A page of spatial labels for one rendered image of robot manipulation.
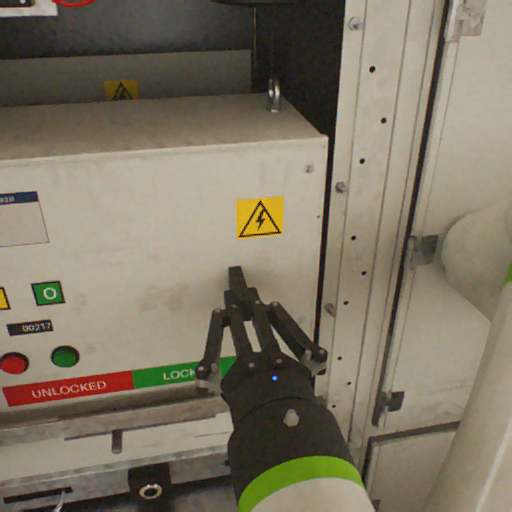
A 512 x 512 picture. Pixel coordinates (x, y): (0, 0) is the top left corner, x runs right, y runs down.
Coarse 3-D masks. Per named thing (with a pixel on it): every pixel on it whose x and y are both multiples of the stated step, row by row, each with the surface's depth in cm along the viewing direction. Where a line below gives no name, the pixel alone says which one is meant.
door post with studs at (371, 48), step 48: (384, 0) 54; (384, 48) 56; (384, 96) 59; (336, 144) 62; (384, 144) 63; (336, 192) 65; (336, 240) 69; (336, 288) 74; (336, 336) 78; (336, 384) 84
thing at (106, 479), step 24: (168, 456) 75; (192, 456) 75; (216, 456) 76; (24, 480) 71; (48, 480) 72; (72, 480) 72; (96, 480) 73; (120, 480) 75; (192, 480) 78; (24, 504) 73; (48, 504) 74
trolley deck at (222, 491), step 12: (204, 480) 80; (216, 480) 80; (228, 480) 80; (180, 492) 78; (192, 492) 79; (204, 492) 79; (216, 492) 79; (228, 492) 79; (72, 504) 77; (84, 504) 77; (96, 504) 77; (108, 504) 77; (120, 504) 77; (132, 504) 77; (144, 504) 77; (156, 504) 77; (168, 504) 77; (180, 504) 77; (192, 504) 77; (204, 504) 77; (216, 504) 77; (228, 504) 77
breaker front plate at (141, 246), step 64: (0, 192) 50; (64, 192) 51; (128, 192) 53; (192, 192) 54; (256, 192) 56; (320, 192) 57; (0, 256) 54; (64, 256) 55; (128, 256) 57; (192, 256) 58; (256, 256) 60; (0, 320) 58; (64, 320) 59; (128, 320) 61; (192, 320) 63; (0, 384) 62; (192, 384) 69; (0, 448) 68; (64, 448) 70; (128, 448) 73; (192, 448) 76
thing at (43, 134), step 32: (192, 96) 70; (224, 96) 71; (256, 96) 71; (0, 128) 58; (32, 128) 58; (64, 128) 58; (96, 128) 58; (128, 128) 58; (160, 128) 58; (192, 128) 58; (224, 128) 58; (256, 128) 58; (288, 128) 58; (0, 160) 49; (32, 160) 49; (64, 160) 50; (320, 224) 60
